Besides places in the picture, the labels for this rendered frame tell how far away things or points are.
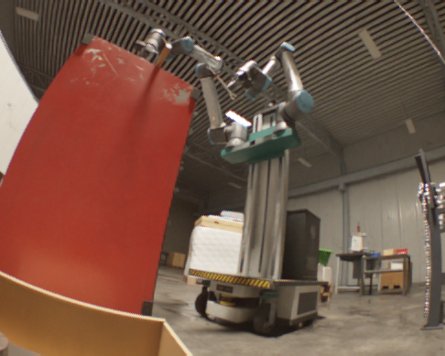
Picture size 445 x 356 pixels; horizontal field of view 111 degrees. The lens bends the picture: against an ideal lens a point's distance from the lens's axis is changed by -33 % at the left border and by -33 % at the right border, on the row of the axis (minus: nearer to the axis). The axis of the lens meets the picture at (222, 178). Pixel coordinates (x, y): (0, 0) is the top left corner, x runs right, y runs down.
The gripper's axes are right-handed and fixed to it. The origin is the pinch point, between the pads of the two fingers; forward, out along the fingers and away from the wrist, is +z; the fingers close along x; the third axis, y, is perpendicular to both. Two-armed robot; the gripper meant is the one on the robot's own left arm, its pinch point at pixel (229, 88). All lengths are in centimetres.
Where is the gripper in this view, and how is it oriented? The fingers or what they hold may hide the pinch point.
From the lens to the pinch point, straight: 141.9
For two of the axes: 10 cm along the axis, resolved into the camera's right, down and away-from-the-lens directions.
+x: 5.9, -1.2, -8.0
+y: -6.3, -6.9, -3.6
